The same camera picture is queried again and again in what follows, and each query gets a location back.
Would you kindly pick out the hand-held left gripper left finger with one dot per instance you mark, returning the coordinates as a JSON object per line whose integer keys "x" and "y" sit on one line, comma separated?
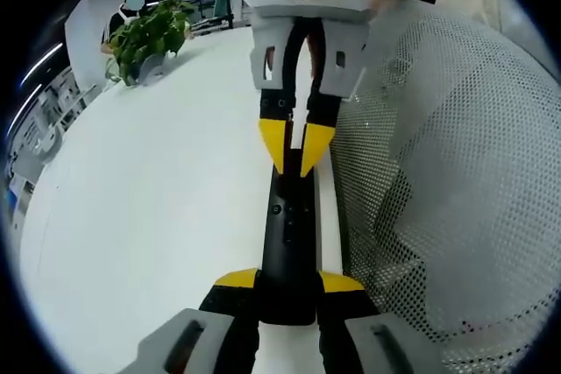
{"x": 197, "y": 339}

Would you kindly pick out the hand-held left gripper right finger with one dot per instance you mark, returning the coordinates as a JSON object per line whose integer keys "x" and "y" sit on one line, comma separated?
{"x": 372, "y": 343}

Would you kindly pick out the black remote control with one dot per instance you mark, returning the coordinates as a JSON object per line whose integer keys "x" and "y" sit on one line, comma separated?
{"x": 285, "y": 225}

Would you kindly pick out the grey plant pot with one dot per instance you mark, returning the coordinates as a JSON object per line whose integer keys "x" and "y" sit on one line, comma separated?
{"x": 151, "y": 69}

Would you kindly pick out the grey mesh chair back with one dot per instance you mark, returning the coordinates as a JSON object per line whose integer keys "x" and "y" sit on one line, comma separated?
{"x": 460, "y": 172}

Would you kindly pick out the green leafy plant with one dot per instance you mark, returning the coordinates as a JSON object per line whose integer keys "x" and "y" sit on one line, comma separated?
{"x": 149, "y": 32}

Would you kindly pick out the white square pillar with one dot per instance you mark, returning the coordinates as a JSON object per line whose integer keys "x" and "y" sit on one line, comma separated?
{"x": 83, "y": 41}

